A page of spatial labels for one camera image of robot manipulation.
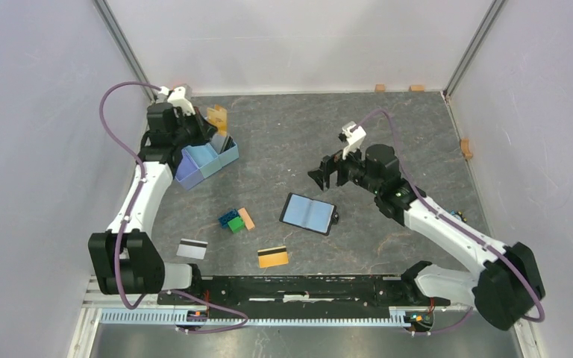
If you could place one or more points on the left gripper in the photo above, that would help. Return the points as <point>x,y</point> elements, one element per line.
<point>205,130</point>

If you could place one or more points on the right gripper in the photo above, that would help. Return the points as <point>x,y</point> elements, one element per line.
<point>333,163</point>

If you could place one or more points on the gold patterned credit card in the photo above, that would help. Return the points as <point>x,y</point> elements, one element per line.
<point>218,116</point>

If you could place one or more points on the black card holder wallet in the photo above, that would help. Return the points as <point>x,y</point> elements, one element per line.
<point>309,214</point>

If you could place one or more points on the silver credit card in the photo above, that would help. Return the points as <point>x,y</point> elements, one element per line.
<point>193,249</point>

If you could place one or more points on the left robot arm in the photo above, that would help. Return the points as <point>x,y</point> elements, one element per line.
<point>124,257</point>

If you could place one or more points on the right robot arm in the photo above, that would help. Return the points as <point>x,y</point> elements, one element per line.
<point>501,282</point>

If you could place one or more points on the light blue bin with cards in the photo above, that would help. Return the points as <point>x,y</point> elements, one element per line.
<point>227,157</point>

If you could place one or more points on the light blue middle bin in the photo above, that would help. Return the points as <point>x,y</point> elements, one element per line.
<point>206,159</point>

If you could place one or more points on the purple plastic bin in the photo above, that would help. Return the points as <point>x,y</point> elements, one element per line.
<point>188,174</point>

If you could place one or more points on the blue toy brick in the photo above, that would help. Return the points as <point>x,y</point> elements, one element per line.
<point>226,217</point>

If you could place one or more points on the green toy brick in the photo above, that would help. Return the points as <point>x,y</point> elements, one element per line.
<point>236,224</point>

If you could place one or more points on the wooden block back right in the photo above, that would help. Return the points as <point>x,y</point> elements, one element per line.
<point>417,88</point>

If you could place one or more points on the blue owl toy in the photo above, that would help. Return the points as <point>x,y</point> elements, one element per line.
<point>458,215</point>

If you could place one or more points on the wooden arch block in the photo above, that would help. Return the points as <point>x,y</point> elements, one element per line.
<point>466,149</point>

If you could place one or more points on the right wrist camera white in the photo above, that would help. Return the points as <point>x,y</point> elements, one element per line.
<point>352,135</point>

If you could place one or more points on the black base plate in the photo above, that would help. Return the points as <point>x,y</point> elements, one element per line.
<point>312,296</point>

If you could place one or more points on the aluminium frame rail left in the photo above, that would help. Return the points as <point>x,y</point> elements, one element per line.
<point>84,336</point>

